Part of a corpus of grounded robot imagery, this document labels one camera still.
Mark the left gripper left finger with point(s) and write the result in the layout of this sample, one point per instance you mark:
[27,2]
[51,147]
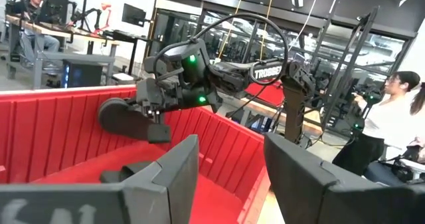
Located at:
[99,204]

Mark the red background bin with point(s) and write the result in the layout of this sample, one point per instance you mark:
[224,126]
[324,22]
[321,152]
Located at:
[265,96]

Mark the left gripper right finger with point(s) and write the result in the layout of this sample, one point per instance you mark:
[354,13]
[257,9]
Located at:
[332,204]

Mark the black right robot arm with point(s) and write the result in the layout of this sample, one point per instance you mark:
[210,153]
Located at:
[232,76]

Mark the black rubber slide sandal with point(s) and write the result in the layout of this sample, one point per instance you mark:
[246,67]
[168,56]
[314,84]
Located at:
[119,119]
[116,175]

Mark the black computer case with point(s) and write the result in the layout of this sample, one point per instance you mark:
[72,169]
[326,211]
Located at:
[83,74]

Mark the wooden workbench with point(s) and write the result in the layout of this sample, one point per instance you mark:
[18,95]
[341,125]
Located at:
[53,29]

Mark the red plastic bin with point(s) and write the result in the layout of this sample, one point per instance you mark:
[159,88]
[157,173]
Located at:
[50,134]

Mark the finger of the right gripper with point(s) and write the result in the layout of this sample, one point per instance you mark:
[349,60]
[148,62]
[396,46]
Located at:
[159,134]

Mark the black wall monitor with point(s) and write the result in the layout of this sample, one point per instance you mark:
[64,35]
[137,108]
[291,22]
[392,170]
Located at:
[133,14]

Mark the black metal stand frame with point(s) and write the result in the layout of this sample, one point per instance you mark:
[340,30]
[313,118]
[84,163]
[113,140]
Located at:
[351,64]

